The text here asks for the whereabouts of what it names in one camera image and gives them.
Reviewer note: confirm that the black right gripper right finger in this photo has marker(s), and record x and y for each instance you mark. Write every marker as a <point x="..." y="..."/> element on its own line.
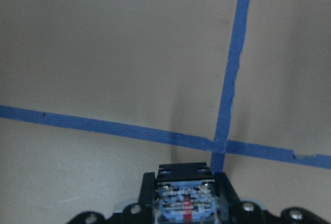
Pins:
<point x="224" y="191"/>

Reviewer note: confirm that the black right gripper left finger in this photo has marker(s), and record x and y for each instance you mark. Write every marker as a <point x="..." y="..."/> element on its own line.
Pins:
<point x="148" y="190"/>

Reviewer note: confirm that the yellow push button switch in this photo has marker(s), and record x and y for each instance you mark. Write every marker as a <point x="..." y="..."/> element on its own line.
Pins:
<point x="185" y="193"/>

